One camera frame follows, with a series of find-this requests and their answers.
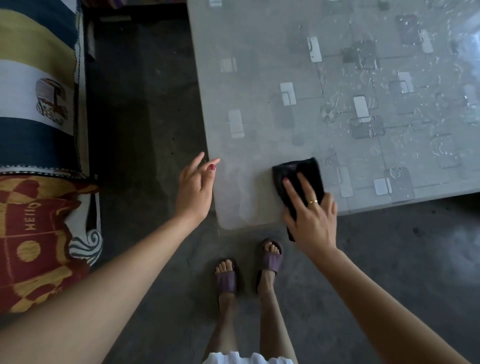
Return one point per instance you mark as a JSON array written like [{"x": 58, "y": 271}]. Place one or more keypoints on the person's left hand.
[{"x": 193, "y": 195}]

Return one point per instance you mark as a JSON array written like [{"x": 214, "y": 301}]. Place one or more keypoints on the person's left forearm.
[{"x": 93, "y": 296}]

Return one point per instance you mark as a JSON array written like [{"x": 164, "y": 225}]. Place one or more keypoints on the person's leg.
[
  {"x": 225, "y": 322},
  {"x": 273, "y": 318}
]

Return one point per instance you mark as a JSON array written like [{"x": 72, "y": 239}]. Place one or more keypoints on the black cleaning cloth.
[{"x": 300, "y": 168}]

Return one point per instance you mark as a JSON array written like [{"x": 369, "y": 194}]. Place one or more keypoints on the red yellow patterned blanket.
[{"x": 33, "y": 240}]

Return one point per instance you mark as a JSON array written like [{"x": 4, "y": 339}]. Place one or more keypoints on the grey patterned table cover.
[{"x": 337, "y": 93}]

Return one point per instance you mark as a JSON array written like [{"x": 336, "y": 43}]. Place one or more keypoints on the purple slipper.
[
  {"x": 226, "y": 281},
  {"x": 270, "y": 261}
]

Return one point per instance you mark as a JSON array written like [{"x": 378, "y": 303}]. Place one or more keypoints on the purple left slipper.
[{"x": 226, "y": 281}]

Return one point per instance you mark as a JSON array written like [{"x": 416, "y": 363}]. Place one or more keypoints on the person's left leg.
[{"x": 225, "y": 322}]

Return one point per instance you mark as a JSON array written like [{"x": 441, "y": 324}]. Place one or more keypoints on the person's left thumb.
[{"x": 210, "y": 170}]

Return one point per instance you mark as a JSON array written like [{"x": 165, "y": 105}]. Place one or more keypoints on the person's right little finger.
[{"x": 334, "y": 210}]

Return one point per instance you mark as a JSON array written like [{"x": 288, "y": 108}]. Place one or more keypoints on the person's right thumb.
[{"x": 289, "y": 223}]

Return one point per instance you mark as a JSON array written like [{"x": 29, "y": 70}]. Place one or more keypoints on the striped sofa cover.
[{"x": 37, "y": 93}]

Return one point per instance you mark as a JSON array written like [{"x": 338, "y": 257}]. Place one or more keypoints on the purple right slipper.
[{"x": 270, "y": 261}]

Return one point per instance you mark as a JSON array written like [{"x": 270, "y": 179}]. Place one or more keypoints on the person's right leg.
[{"x": 273, "y": 318}]

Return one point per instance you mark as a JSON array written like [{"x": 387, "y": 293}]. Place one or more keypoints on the person's right hand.
[{"x": 313, "y": 228}]

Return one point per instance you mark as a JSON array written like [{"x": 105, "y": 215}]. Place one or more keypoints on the person's right forearm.
[{"x": 378, "y": 311}]

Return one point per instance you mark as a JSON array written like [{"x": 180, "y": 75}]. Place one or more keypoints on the white shorts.
[{"x": 247, "y": 358}]

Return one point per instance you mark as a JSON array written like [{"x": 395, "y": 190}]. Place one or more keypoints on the person's right middle finger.
[{"x": 308, "y": 189}]

